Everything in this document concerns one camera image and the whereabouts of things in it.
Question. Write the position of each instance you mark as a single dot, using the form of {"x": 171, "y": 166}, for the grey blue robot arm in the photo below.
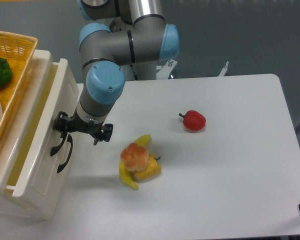
{"x": 119, "y": 33}

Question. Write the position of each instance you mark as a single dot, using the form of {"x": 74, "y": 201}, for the white drawer cabinet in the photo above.
{"x": 19, "y": 132}

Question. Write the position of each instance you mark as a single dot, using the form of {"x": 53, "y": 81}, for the yellow toy bell pepper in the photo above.
{"x": 153, "y": 169}

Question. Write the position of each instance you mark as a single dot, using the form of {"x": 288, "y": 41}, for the yellow toy banana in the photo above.
{"x": 126, "y": 175}

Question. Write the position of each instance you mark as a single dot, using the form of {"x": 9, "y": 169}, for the orange toy bread bun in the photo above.
{"x": 135, "y": 157}

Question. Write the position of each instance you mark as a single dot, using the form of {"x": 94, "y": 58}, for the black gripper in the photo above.
{"x": 100, "y": 132}

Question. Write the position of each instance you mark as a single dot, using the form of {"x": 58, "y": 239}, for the red toy bell pepper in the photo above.
{"x": 193, "y": 120}

